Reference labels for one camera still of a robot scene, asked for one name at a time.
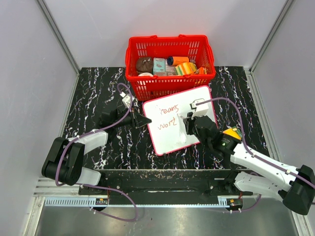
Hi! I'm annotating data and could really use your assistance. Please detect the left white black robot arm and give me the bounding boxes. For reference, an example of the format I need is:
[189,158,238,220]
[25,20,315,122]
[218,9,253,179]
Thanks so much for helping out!
[41,109,152,195]

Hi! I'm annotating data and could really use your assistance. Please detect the pink small box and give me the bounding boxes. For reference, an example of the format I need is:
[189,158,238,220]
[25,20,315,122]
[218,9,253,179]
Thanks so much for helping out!
[165,64,176,76]

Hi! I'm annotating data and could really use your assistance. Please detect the pink framed whiteboard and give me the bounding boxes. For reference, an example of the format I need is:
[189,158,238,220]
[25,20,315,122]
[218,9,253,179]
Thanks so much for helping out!
[143,86,216,156]

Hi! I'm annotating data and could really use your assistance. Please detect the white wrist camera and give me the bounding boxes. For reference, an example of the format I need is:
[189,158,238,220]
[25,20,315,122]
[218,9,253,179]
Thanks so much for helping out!
[120,92,134,108]
[190,98,209,118]

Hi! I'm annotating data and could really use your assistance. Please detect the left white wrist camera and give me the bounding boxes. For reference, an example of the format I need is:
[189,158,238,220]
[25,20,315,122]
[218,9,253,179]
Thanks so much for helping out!
[120,92,134,108]

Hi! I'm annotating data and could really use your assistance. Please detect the yellow sponge pack in basket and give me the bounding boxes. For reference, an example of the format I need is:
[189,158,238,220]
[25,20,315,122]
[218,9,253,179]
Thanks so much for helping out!
[175,62,197,76]

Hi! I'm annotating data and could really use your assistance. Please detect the teal small box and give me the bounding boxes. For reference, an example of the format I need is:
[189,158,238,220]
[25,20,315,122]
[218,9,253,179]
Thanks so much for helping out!
[153,58,166,76]

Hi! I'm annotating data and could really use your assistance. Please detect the red plastic shopping basket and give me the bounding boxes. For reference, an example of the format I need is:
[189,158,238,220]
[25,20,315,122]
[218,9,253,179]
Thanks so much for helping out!
[125,34,216,101]

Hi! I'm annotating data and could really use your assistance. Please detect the orange blue can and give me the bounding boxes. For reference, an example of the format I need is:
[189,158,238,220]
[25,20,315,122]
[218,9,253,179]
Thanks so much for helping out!
[166,57,190,66]

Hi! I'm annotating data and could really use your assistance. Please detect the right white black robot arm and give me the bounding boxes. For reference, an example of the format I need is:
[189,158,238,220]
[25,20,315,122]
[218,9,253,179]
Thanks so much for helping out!
[183,113,315,215]

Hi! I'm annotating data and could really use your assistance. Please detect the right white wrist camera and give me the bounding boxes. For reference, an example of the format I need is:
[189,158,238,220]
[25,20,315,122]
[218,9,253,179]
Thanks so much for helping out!
[190,98,209,118]

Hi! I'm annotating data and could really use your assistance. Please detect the brown chocolate muffin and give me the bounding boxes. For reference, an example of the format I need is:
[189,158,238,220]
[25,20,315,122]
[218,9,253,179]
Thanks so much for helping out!
[136,57,154,74]

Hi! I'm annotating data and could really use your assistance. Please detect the orange snack packet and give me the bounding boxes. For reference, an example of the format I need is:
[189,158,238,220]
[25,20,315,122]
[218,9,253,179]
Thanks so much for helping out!
[194,67,207,75]

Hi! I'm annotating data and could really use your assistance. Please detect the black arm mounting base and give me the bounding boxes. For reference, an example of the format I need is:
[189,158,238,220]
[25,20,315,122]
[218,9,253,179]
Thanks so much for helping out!
[99,169,241,196]

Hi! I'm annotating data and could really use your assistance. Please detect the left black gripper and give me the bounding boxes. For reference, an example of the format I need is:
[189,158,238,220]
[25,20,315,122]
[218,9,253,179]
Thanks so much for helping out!
[113,105,152,129]

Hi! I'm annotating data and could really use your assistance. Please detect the white round lid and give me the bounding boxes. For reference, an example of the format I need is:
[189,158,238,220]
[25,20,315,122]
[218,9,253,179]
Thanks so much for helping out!
[138,72,153,77]

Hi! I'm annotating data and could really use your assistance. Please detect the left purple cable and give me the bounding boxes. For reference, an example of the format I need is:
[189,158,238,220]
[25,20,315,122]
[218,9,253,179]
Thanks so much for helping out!
[55,83,135,187]

